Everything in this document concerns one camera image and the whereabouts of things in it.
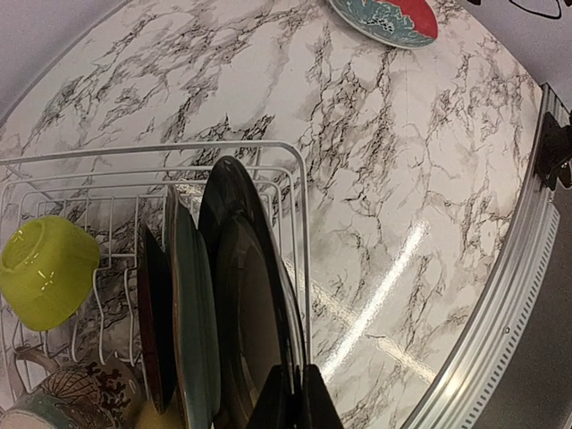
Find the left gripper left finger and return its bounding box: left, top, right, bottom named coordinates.
left=247, top=366, right=296, bottom=429

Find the front aluminium rail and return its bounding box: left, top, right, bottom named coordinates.
left=404, top=83, right=571, bottom=428

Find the green patterned tall mug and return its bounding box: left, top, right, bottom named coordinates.
left=1, top=347, right=144, bottom=428

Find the white wire dish rack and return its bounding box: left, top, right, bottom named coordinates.
left=1, top=140, right=311, bottom=408

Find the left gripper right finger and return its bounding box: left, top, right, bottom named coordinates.
left=302, top=365, right=343, bottom=429

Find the lime green bowl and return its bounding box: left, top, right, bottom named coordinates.
left=1, top=215, right=100, bottom=332

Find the black rimmed beige plate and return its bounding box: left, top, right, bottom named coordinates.
left=198, top=156, right=306, bottom=428

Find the light green flower plate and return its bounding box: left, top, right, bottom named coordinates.
left=164, top=185, right=221, bottom=428

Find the red teal floral plate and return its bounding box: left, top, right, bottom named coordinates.
left=329, top=0, right=439, bottom=49

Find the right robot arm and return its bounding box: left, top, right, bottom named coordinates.
left=508, top=0, right=563, bottom=21

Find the yellow mug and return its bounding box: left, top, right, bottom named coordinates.
left=135, top=400, right=184, bottom=429

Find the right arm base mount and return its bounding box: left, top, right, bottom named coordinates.
left=534, top=112, right=571, bottom=191

